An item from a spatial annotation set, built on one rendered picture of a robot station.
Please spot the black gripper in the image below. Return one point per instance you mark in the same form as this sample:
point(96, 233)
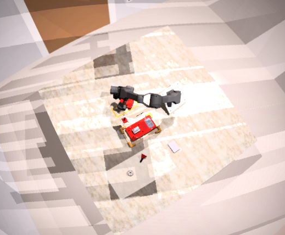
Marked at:
point(123, 106)

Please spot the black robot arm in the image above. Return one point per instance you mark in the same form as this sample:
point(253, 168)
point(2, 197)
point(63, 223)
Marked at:
point(156, 100)

